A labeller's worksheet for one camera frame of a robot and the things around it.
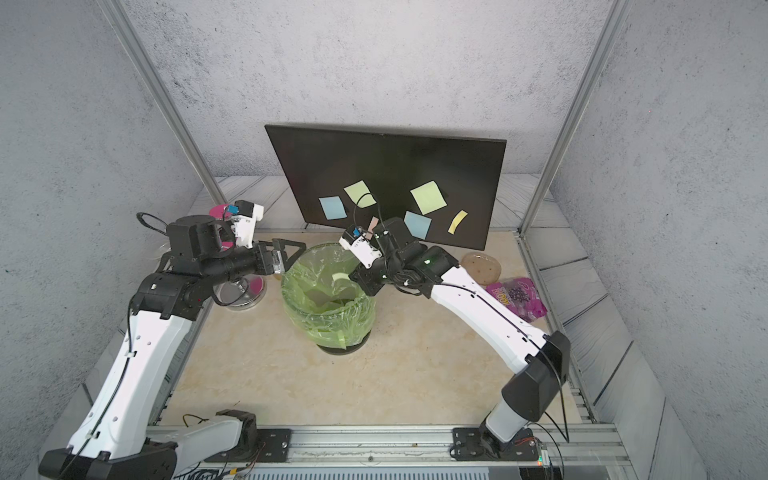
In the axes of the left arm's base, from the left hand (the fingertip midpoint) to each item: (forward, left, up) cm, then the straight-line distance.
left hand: (296, 246), depth 65 cm
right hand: (-1, -12, -9) cm, 14 cm away
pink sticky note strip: (+24, -15, -16) cm, 32 cm away
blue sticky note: (+27, -3, -12) cm, 30 cm away
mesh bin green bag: (+2, -1, -24) cm, 24 cm away
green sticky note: (+25, -11, -4) cm, 27 cm away
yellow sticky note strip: (+16, -38, -8) cm, 42 cm away
